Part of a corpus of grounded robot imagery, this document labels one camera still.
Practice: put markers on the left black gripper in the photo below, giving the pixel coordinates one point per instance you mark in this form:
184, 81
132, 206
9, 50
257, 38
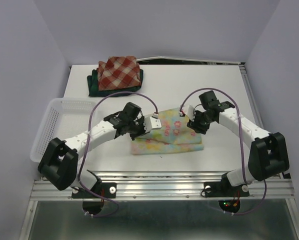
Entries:
141, 121

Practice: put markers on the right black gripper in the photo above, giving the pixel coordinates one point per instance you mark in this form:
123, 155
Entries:
195, 126

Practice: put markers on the pastel floral skirt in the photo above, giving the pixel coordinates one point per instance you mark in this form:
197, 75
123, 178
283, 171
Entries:
173, 137

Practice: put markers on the red plaid skirt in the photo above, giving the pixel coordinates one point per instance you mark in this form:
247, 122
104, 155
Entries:
118, 72

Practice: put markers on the green plaid skirt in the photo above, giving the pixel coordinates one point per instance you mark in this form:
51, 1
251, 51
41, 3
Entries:
93, 88

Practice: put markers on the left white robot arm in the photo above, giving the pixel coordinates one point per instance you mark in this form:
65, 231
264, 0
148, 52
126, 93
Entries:
63, 160

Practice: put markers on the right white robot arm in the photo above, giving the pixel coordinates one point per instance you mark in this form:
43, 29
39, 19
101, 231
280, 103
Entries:
268, 155

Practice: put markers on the white plastic basket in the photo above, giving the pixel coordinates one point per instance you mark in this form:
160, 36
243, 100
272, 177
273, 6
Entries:
64, 118

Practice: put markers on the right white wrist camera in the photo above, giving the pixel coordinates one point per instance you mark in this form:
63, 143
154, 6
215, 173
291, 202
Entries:
187, 111

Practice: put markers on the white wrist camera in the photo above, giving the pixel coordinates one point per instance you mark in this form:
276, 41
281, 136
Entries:
187, 111
151, 123

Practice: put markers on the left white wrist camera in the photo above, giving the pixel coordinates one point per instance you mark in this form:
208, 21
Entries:
151, 123

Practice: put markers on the aluminium frame rail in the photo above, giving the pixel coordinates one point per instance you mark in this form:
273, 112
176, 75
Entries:
163, 185

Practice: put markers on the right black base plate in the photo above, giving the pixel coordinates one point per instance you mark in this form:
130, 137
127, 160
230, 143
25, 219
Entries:
215, 189

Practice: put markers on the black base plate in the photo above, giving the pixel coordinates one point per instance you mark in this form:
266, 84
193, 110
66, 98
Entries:
104, 189
215, 189

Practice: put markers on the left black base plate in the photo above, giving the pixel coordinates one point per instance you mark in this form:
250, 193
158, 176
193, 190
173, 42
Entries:
104, 189

